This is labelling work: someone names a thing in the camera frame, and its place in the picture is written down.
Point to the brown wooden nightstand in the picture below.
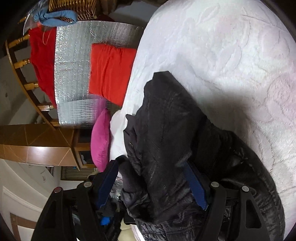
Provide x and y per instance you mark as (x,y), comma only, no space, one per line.
(40,144)

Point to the magenta pillow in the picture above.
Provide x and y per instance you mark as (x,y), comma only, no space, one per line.
(100,140)

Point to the white textured bedspread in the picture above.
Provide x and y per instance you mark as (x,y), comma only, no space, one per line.
(237,59)

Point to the blue cloth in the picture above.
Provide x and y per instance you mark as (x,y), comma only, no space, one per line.
(53,19)

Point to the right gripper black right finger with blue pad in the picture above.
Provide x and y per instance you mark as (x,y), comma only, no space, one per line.
(229,210)

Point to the black padded jacket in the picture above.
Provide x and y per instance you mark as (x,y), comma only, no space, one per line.
(168,130)

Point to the red cloth on headboard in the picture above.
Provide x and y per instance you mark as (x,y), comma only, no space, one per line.
(42,58)

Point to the wicker basket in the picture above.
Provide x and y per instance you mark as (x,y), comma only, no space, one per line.
(85,9)

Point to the red pillow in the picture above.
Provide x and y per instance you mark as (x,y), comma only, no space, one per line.
(110,71)

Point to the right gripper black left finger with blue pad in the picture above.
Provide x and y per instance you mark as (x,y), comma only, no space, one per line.
(56,220)

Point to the silver foil insulation sheet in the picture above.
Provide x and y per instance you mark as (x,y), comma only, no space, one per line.
(75,105)

